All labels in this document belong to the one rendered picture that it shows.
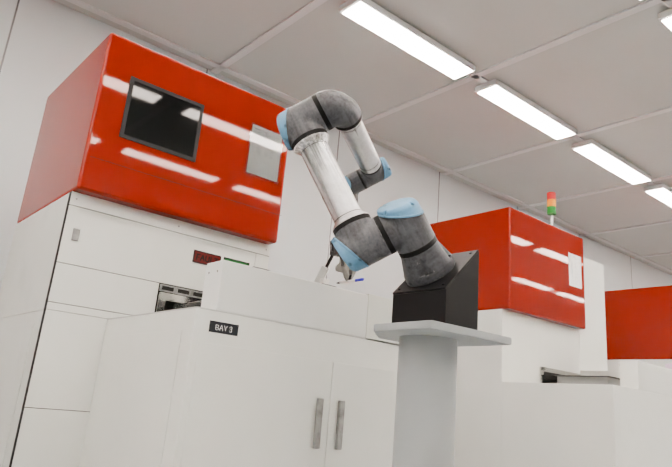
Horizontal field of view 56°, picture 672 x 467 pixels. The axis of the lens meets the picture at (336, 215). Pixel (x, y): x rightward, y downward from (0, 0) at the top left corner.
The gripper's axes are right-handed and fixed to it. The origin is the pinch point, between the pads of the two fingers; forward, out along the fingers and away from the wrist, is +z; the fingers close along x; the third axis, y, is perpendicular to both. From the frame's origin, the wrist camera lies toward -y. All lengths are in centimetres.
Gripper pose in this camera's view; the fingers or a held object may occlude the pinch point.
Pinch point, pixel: (349, 277)
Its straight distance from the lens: 224.7
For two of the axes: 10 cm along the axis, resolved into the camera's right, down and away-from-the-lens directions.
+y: -6.4, 2.0, 7.4
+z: -0.3, 9.6, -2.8
